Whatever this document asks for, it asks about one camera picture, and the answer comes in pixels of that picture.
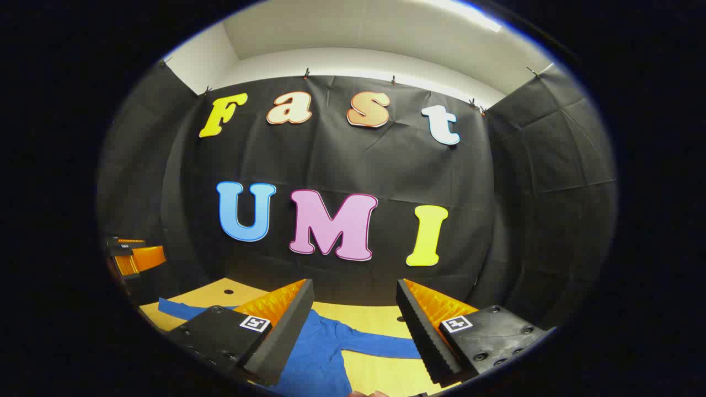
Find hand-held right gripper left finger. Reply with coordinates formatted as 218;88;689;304
165;278;315;387

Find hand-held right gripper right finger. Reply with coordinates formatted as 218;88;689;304
395;278;557;387

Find blue button shirt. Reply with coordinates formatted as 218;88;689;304
158;298;422;397

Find row of cloth clips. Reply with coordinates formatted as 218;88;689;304
160;55;544;116

